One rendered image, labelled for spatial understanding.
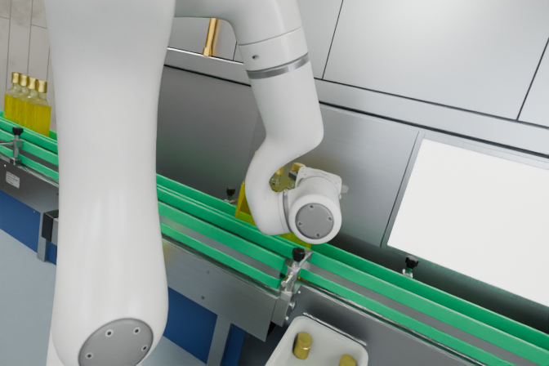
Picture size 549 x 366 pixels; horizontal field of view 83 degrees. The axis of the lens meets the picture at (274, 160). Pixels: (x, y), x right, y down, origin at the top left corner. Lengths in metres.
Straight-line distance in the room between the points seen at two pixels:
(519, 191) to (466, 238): 0.17
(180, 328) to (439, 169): 0.83
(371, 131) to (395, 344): 0.52
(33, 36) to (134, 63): 3.01
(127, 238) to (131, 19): 0.22
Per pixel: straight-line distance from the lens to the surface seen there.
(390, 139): 0.90
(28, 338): 1.12
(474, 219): 0.94
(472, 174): 0.92
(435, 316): 0.85
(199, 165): 1.18
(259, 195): 0.51
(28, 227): 1.46
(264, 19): 0.40
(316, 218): 0.50
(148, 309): 0.40
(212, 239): 0.84
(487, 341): 0.88
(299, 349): 0.82
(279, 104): 0.43
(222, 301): 0.87
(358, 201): 0.93
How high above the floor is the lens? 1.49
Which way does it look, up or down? 12 degrees down
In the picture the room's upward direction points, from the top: 14 degrees clockwise
